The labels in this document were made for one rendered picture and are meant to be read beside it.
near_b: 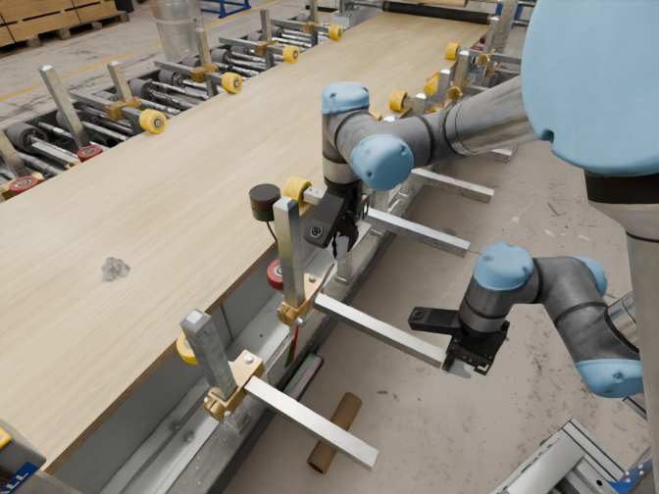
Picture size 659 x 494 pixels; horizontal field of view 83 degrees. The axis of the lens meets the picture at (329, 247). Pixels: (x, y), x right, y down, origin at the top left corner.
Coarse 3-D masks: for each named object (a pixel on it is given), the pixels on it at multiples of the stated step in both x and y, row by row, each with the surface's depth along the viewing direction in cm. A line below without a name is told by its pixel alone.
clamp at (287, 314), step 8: (304, 280) 93; (320, 280) 93; (312, 288) 92; (312, 296) 91; (288, 304) 88; (304, 304) 88; (280, 312) 87; (288, 312) 87; (296, 312) 87; (304, 312) 90; (280, 320) 89; (288, 320) 87
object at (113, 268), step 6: (108, 258) 93; (114, 258) 95; (108, 264) 93; (114, 264) 91; (120, 264) 92; (126, 264) 93; (102, 270) 91; (108, 270) 89; (114, 270) 91; (120, 270) 91; (126, 270) 91; (102, 276) 90; (108, 276) 89; (114, 276) 90
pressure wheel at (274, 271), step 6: (270, 264) 93; (276, 264) 92; (270, 270) 91; (276, 270) 91; (270, 276) 89; (276, 276) 89; (270, 282) 91; (276, 282) 89; (276, 288) 91; (282, 288) 90
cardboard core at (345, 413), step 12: (348, 396) 153; (336, 408) 152; (348, 408) 149; (336, 420) 146; (348, 420) 147; (324, 444) 140; (312, 456) 137; (324, 456) 137; (312, 468) 140; (324, 468) 135
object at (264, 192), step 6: (258, 186) 71; (264, 186) 71; (270, 186) 71; (276, 186) 71; (252, 192) 70; (258, 192) 70; (264, 192) 70; (270, 192) 70; (276, 192) 70; (258, 198) 69; (264, 198) 69; (270, 198) 69; (270, 228) 76; (276, 240) 77
